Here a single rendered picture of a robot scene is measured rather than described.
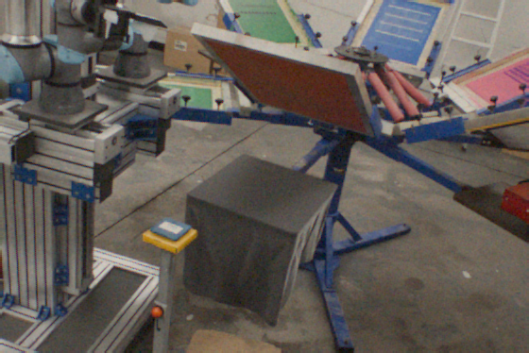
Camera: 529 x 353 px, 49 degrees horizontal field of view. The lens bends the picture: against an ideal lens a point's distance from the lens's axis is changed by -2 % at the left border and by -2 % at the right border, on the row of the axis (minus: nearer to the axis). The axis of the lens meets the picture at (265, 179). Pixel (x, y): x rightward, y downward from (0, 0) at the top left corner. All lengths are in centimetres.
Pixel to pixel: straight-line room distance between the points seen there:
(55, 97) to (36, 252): 83
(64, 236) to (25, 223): 16
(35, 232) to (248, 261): 89
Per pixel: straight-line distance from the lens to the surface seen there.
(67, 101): 197
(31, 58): 187
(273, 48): 191
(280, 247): 209
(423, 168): 294
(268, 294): 221
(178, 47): 700
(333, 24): 668
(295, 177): 242
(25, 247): 260
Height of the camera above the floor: 198
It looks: 26 degrees down
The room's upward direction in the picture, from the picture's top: 10 degrees clockwise
